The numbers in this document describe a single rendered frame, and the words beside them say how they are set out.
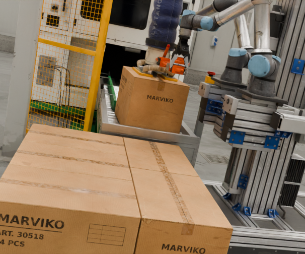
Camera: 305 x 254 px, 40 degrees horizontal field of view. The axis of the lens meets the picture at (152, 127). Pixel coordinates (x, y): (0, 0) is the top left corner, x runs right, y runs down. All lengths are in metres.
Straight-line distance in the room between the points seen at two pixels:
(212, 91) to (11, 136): 1.75
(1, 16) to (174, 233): 10.31
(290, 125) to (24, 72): 2.13
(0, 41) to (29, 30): 8.06
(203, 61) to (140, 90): 9.40
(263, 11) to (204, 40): 9.81
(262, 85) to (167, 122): 0.80
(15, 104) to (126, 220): 2.10
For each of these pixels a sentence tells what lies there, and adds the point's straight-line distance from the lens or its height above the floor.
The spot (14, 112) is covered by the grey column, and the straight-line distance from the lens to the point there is 3.63.
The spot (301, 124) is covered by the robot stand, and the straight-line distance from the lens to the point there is 2.50.
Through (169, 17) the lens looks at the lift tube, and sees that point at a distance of 3.08.
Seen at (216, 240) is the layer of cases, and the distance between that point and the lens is 1.85.
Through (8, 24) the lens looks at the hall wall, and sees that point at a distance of 11.67.
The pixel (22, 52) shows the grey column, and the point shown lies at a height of 0.91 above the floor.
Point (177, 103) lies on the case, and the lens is 2.96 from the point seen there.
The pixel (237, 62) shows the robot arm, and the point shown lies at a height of 1.17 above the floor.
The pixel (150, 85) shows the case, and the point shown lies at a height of 0.91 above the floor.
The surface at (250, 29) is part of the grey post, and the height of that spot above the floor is 1.53.
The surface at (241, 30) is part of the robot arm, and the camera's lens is 3.12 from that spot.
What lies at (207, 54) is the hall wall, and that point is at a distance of 12.24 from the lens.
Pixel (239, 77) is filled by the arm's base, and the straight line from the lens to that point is 2.95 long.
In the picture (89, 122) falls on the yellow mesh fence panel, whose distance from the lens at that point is 3.65.
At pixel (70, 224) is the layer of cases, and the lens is 1.73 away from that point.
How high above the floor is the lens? 1.28
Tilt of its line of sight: 13 degrees down
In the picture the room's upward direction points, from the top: 11 degrees clockwise
